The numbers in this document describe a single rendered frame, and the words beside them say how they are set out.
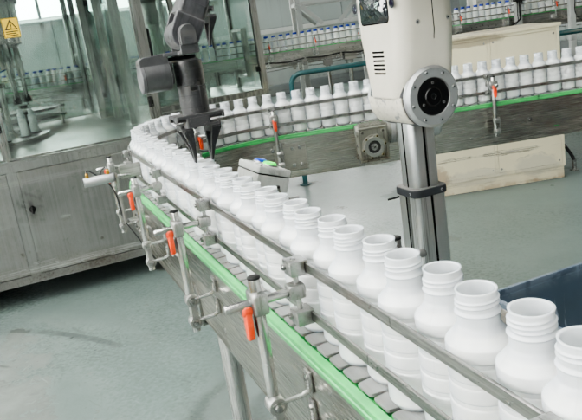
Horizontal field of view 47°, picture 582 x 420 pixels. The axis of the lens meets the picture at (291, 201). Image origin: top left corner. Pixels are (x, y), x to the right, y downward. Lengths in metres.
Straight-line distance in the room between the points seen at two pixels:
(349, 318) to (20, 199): 3.65
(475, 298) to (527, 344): 0.06
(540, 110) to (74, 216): 2.78
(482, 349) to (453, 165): 4.76
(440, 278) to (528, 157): 4.91
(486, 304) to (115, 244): 3.95
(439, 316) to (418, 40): 1.18
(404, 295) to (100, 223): 3.79
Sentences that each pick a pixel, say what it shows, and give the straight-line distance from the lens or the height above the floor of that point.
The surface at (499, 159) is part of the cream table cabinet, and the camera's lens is 5.44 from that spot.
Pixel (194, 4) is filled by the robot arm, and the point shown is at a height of 1.47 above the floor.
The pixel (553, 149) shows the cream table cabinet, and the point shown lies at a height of 0.23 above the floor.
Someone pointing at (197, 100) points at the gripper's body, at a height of 1.29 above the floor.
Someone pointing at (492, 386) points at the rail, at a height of 1.11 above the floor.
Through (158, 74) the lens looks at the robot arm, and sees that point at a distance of 1.34.
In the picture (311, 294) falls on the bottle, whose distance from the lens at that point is 0.91.
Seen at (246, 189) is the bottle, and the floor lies 1.16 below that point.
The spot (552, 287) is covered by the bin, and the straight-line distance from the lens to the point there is 1.22.
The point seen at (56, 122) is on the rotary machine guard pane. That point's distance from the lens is 4.32.
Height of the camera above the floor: 1.40
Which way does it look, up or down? 14 degrees down
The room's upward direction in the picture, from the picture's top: 9 degrees counter-clockwise
